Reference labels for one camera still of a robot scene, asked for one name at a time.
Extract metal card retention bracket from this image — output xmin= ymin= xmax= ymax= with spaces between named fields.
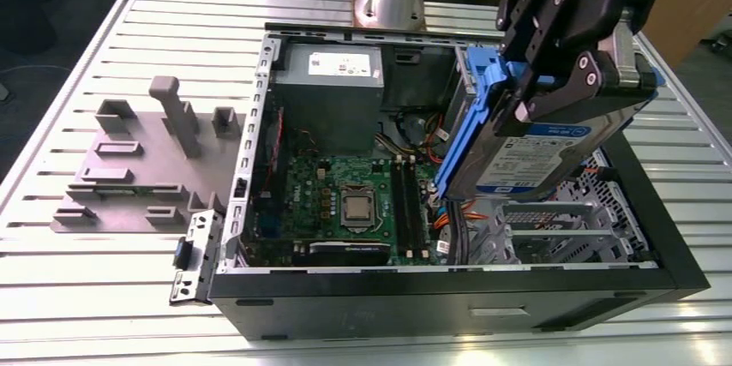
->
xmin=168 ymin=207 xmax=224 ymax=307

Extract orange yellow power wire bundle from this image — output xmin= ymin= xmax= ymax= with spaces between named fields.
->
xmin=425 ymin=142 xmax=493 ymax=230

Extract metal disk bay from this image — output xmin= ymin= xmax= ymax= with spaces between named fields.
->
xmin=494 ymin=201 xmax=636 ymax=265

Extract silver CPU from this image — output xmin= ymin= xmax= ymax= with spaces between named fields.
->
xmin=341 ymin=196 xmax=373 ymax=219

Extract black graphics card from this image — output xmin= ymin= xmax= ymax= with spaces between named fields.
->
xmin=290 ymin=239 xmax=393 ymax=267

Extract black RAM slot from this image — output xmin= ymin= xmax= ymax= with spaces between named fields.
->
xmin=390 ymin=154 xmax=414 ymax=258
xmin=406 ymin=154 xmax=433 ymax=258

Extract CPU socket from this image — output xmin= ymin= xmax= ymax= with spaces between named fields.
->
xmin=334 ymin=183 xmax=385 ymax=237

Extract disk power wire black plug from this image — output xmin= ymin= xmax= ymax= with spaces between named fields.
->
xmin=570 ymin=162 xmax=624 ymax=185

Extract brown wooden cabinet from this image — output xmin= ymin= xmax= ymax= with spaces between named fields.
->
xmin=645 ymin=0 xmax=732 ymax=68

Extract grey power supply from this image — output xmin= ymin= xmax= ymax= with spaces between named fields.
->
xmin=268 ymin=42 xmax=384 ymax=157

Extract green motherboard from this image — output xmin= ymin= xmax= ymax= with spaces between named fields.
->
xmin=238 ymin=153 xmax=453 ymax=267

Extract hard disk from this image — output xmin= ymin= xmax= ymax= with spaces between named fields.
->
xmin=430 ymin=46 xmax=668 ymax=204

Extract black cable bundle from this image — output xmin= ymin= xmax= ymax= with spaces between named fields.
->
xmin=445 ymin=198 xmax=478 ymax=267

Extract grey parts rack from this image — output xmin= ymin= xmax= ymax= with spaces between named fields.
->
xmin=50 ymin=75 xmax=250 ymax=234

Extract black PC case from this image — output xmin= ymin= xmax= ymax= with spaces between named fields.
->
xmin=208 ymin=21 xmax=710 ymax=341

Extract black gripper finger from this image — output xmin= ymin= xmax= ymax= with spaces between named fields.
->
xmin=494 ymin=0 xmax=573 ymax=80
xmin=512 ymin=8 xmax=658 ymax=123

